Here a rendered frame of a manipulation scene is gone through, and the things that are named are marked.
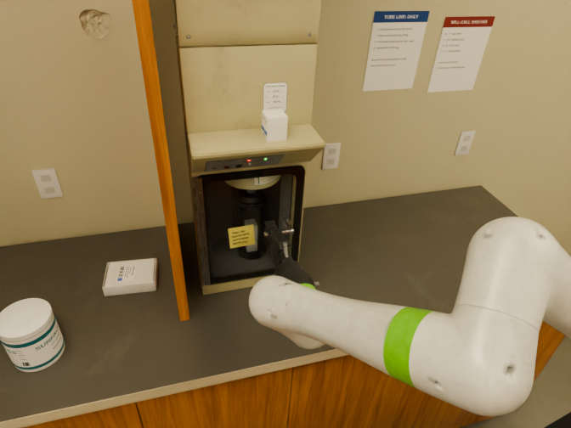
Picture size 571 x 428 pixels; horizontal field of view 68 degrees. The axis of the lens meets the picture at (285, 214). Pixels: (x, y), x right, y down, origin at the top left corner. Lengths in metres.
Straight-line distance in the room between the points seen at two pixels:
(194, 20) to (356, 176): 1.07
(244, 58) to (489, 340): 0.76
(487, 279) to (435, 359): 0.13
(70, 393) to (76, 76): 0.91
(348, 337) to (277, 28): 0.68
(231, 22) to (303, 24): 0.17
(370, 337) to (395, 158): 1.29
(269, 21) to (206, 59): 0.16
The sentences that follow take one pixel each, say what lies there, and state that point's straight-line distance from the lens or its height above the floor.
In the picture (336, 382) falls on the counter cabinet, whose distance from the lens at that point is 1.51.
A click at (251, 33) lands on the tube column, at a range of 1.03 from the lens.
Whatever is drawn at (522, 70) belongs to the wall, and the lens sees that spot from 2.07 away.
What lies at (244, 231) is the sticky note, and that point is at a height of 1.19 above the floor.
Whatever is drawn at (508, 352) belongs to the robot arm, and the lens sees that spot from 0.62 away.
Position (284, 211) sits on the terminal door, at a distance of 1.25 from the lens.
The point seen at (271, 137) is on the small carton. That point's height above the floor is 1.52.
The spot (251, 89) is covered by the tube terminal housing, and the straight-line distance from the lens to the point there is 1.07.
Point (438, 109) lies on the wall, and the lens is 1.89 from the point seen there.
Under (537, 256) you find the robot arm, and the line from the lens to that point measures 0.66.
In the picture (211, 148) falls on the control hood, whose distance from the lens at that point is 1.01.
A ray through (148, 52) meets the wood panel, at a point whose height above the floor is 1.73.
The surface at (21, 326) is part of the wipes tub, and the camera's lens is 1.28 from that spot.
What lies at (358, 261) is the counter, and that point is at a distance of 1.58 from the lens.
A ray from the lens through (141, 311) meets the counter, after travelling 1.42.
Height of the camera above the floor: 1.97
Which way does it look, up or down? 36 degrees down
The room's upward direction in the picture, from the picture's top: 3 degrees clockwise
